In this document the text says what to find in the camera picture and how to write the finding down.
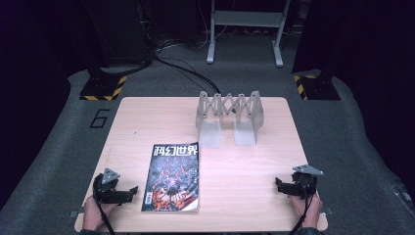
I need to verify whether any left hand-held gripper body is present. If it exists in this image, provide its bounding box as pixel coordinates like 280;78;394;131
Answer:
92;167;127;206

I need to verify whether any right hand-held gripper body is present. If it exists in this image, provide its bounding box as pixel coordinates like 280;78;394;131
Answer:
290;164;324;199

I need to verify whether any dark illustrated magazine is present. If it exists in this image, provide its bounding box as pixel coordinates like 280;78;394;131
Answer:
140;141;201;213

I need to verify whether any grey expandable metal book rack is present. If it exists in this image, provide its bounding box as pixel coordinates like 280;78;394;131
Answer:
195;90;265;149

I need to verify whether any person's left hand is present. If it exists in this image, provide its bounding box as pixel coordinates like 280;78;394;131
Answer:
81;195;115;233

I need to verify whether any person's right hand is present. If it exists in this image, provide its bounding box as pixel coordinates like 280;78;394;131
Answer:
290;192;324;230

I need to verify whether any black hazard-striped stand base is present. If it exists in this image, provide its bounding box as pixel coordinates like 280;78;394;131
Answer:
293;73;343;102
78;72;128;102

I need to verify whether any black cabinet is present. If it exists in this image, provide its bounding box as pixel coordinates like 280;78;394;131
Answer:
82;0;152;69

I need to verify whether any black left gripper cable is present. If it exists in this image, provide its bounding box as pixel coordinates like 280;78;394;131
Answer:
92;175;117;235

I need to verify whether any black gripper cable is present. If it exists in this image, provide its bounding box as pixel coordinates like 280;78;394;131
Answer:
92;175;117;235
288;182;318;235

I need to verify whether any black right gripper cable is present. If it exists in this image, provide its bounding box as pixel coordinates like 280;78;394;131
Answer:
288;182;318;235

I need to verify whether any black floor cable bundle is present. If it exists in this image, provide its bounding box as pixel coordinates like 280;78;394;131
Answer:
152;53;223;96

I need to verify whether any white metal stand frame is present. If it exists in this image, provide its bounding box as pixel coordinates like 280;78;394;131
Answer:
206;0;292;69

